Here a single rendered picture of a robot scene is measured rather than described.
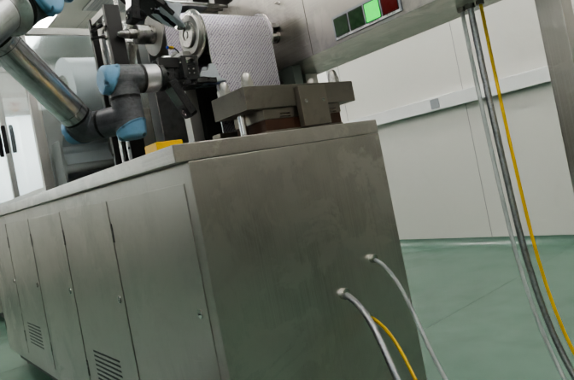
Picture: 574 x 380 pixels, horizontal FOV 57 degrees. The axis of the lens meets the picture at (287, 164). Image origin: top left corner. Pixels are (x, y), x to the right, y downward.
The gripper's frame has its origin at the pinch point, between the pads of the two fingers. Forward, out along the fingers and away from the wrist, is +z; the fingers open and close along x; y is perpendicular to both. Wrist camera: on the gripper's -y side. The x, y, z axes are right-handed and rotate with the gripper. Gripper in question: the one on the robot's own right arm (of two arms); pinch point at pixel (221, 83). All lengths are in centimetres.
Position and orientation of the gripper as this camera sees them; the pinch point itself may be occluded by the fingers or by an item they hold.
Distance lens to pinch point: 155.9
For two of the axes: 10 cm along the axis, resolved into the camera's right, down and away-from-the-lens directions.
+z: 7.6, -1.3, 6.3
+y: -1.9, -9.8, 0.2
